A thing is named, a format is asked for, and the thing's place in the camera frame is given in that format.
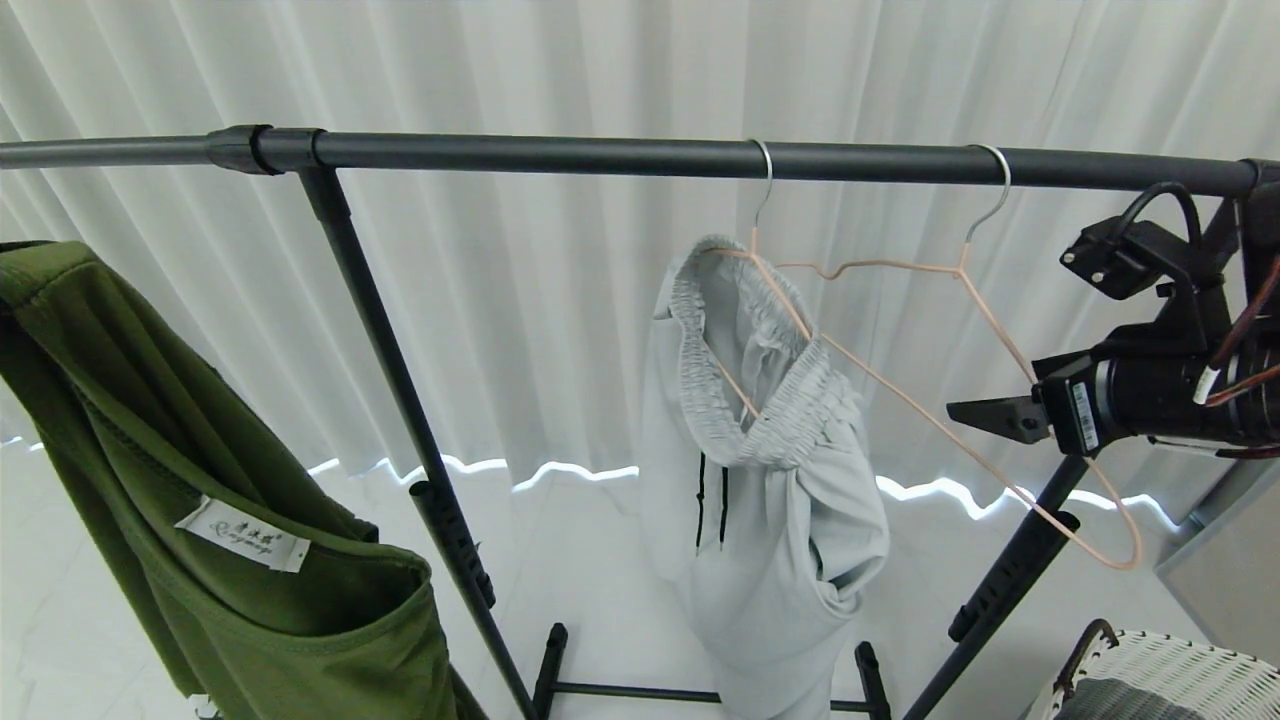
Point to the pale grey trousers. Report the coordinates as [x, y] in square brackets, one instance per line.
[770, 560]

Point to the pink clothes hanger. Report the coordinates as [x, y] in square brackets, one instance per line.
[769, 170]
[1007, 178]

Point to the white laundry basket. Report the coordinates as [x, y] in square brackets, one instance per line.
[1180, 670]

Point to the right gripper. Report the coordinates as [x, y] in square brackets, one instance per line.
[1130, 395]

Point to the green garment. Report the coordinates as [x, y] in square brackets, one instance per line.
[150, 430]

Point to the white curtain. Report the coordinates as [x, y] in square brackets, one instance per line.
[500, 300]

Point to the black clothes rack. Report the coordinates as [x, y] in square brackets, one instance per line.
[600, 157]

